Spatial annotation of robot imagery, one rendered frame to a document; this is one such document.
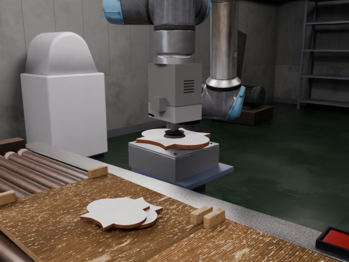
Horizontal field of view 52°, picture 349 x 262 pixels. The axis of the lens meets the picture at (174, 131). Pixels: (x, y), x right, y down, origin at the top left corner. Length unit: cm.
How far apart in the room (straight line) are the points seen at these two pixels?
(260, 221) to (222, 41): 55
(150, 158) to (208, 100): 28
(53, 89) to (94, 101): 52
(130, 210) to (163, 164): 44
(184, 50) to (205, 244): 36
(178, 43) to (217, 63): 52
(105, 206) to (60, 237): 11
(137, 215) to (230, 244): 20
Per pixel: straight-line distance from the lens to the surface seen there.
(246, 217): 86
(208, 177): 122
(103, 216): 76
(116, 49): 530
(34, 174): 118
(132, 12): 77
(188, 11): 64
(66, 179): 112
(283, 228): 83
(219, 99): 116
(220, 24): 111
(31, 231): 80
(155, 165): 122
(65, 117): 398
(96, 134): 423
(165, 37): 63
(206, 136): 70
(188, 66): 63
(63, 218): 83
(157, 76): 66
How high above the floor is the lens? 130
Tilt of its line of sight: 13 degrees down
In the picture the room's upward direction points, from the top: straight up
